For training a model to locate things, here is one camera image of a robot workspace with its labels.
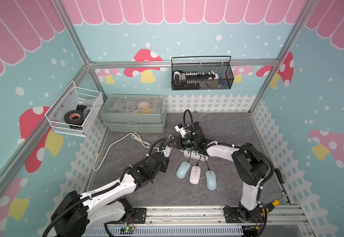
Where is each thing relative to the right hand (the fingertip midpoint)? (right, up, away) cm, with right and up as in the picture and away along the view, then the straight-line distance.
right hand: (167, 143), depth 84 cm
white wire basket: (-41, +23, -6) cm, 48 cm away
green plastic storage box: (-23, +19, +16) cm, 34 cm away
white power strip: (+17, -8, +8) cm, 21 cm away
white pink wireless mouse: (+16, -19, +3) cm, 25 cm away
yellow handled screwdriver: (+54, -32, -8) cm, 64 cm away
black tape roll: (-43, +14, -13) cm, 48 cm away
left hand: (-2, -8, -1) cm, 9 cm away
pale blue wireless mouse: (+25, -22, -1) cm, 34 cm away
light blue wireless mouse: (+9, -17, +3) cm, 19 cm away
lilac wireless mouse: (0, -4, -3) cm, 5 cm away
